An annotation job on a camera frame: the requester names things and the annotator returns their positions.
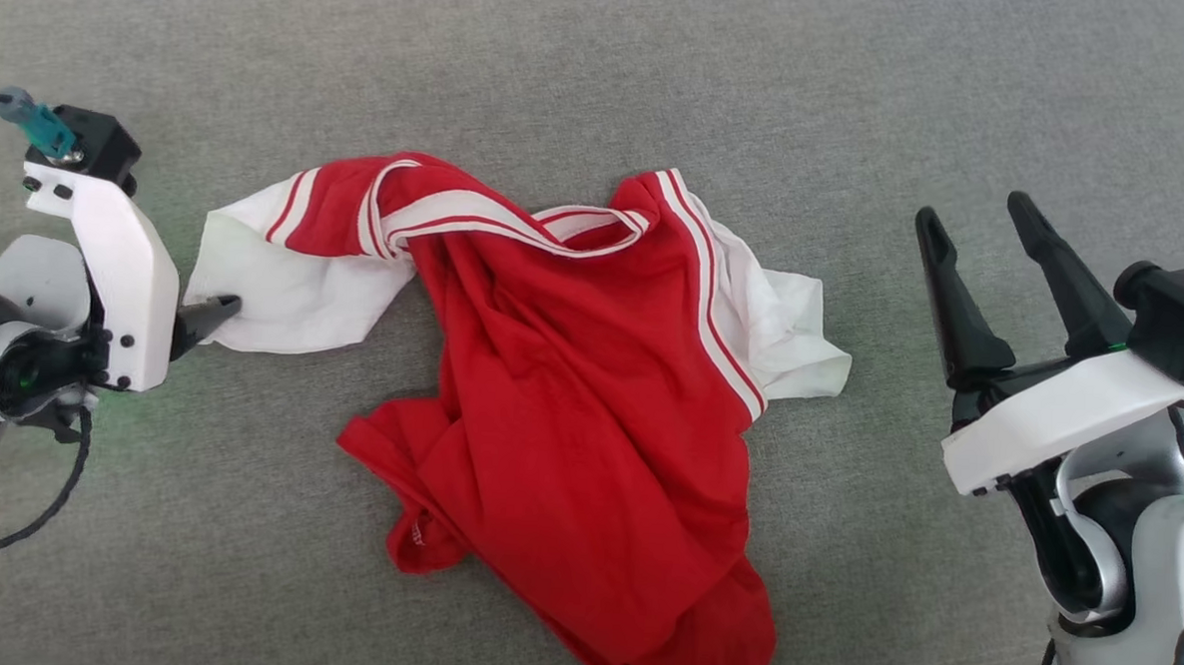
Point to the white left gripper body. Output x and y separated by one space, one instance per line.
130 282

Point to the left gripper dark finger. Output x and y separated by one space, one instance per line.
203 318

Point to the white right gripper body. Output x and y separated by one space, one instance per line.
1058 418

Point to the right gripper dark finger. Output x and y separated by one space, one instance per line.
1079 289
958 309

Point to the red and white jersey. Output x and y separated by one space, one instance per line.
589 392

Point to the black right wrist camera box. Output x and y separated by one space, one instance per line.
1177 313

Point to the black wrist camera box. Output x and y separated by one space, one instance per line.
1177 313
100 146

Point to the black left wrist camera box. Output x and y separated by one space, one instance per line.
100 146

